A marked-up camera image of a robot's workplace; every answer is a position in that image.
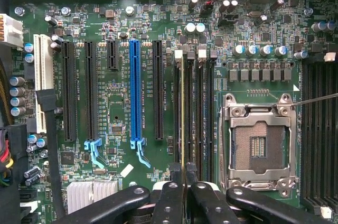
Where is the RAM slot with white latch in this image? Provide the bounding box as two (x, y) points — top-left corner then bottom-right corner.
(173, 49), (185, 166)
(196, 49), (208, 181)

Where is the RAM slot with black latch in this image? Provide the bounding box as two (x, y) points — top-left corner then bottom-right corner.
(208, 50), (218, 182)
(184, 50), (196, 165)

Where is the bank of black RAM slots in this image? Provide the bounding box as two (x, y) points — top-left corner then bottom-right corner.
(300, 51), (338, 220)

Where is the white paper sticker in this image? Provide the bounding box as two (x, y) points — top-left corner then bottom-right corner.
(119, 163), (135, 177)

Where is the light blue slot clip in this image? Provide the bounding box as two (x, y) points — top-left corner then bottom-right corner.
(83, 137), (105, 169)
(129, 137), (152, 170)

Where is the silver finned heatsink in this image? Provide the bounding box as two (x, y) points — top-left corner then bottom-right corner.
(66, 180), (119, 214)

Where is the long black expansion slot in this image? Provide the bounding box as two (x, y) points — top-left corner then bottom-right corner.
(152, 39), (165, 141)
(83, 40), (99, 142)
(61, 40), (78, 143)

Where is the blue expansion slot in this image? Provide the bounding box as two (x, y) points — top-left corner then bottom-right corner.
(129, 39), (143, 142)

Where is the thin metal locking lever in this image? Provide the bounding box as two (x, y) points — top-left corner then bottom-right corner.
(274, 92), (338, 110)

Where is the short black expansion slot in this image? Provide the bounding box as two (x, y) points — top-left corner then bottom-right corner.
(106, 39), (120, 72)

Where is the green motherboard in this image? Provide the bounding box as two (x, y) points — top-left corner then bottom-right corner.
(7, 0), (338, 224)

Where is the white PCI expansion slot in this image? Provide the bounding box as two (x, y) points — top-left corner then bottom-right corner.
(33, 33), (55, 135)

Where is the white power connector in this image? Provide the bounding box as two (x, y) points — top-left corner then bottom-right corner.
(0, 13), (24, 51)

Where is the CPU socket with metal frame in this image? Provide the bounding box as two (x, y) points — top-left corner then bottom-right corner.
(218, 92), (301, 199)

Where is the flat black cable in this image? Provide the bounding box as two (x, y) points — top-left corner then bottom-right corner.
(35, 89), (66, 218)

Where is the coloured wire bundle with plug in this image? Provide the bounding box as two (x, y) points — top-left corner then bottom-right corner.
(0, 124), (29, 188)

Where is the braided black yellow cable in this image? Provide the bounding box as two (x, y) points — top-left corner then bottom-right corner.
(0, 56), (14, 127)

